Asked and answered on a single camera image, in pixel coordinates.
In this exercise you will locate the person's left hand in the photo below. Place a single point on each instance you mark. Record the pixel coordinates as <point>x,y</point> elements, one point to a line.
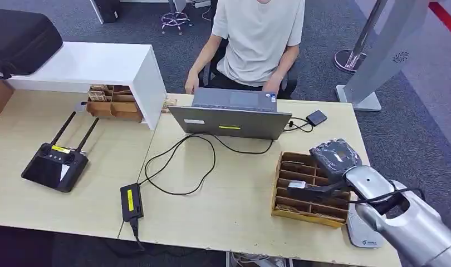
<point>273,84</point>

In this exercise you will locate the flat grey card reader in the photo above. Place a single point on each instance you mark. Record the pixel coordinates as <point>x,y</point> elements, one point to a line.
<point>358,234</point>

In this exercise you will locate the wooden storage box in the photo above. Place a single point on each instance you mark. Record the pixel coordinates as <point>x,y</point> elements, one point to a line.
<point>118,108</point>

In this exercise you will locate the red barrier belt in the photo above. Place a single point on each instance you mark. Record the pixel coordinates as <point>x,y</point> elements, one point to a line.
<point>446,20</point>

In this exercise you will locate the white desk shelf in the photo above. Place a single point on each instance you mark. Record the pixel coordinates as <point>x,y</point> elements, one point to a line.
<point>89,64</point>

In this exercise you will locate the small black external drive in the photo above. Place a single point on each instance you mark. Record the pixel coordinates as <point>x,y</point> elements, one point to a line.
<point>316,118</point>

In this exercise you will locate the loose stack of cards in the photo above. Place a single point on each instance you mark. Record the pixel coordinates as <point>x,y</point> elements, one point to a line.
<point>169,105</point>

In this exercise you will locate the black power adapter yellow label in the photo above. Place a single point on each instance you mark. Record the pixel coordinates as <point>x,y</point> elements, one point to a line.
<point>131,202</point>

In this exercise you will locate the person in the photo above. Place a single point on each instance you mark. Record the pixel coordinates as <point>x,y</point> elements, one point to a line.
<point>258,44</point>

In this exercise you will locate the black cabinet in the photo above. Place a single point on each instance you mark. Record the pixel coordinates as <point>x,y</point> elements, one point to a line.
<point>107,10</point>

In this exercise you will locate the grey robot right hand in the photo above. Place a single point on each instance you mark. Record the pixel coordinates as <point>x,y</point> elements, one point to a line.
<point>336,156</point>

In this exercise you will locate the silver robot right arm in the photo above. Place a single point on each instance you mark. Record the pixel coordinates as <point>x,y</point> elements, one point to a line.
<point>417,228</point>

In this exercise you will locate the grey laptop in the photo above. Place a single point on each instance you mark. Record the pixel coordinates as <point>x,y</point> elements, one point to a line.
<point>233,125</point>

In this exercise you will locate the grey kiosk stand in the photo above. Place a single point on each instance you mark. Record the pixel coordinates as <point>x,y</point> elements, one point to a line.
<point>382,59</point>

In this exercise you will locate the cards in storage box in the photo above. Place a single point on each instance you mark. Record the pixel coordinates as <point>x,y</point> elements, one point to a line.
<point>97,96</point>

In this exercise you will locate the chrome stool base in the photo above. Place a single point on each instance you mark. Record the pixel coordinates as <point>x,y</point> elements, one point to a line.
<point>175,17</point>

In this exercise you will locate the chrome stanchion post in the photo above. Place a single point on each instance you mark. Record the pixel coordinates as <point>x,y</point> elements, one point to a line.
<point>349,59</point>

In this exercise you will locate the wooden card box with dividers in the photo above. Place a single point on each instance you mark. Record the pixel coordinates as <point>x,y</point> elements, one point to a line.
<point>306,218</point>

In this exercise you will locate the person's right hand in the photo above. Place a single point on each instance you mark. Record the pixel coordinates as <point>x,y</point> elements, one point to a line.
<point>191,83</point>

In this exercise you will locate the black carrying case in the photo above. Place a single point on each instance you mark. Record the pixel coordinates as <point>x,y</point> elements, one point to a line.
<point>20,40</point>

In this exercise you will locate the black remote controller with antennas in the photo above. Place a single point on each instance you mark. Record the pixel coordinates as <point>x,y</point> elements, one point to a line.
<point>54,171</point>

